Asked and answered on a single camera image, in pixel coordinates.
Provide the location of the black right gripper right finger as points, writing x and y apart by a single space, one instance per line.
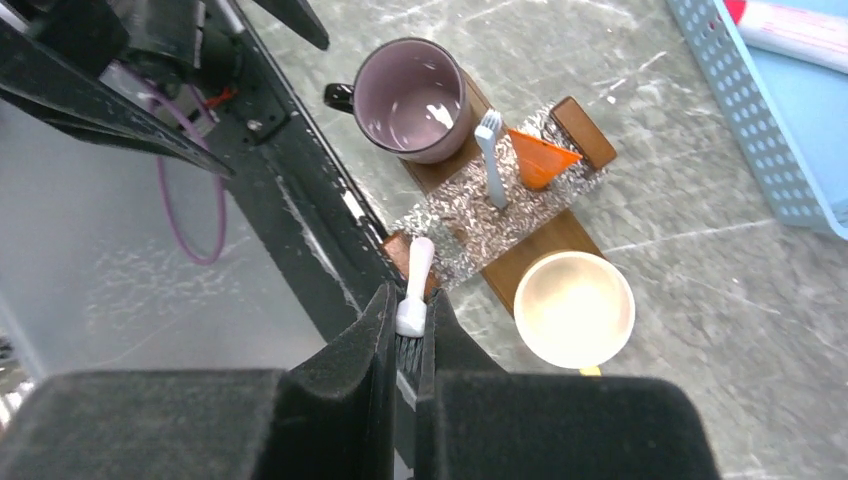
474 420

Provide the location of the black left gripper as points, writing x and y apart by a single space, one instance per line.
169 43

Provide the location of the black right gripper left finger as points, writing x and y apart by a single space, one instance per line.
331 417

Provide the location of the yellow mug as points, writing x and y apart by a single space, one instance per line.
574 310

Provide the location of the clear acrylic holder wooden base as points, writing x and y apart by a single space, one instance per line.
469 232

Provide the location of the brown oval wooden tray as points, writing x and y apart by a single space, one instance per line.
564 233

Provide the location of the purple grey mug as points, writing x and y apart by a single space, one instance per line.
409 98

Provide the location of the orange toothpaste tube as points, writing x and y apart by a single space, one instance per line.
539 161

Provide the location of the light blue plastic basket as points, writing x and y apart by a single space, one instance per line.
789 117

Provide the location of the white toothpaste tube red cap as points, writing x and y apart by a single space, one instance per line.
802 34

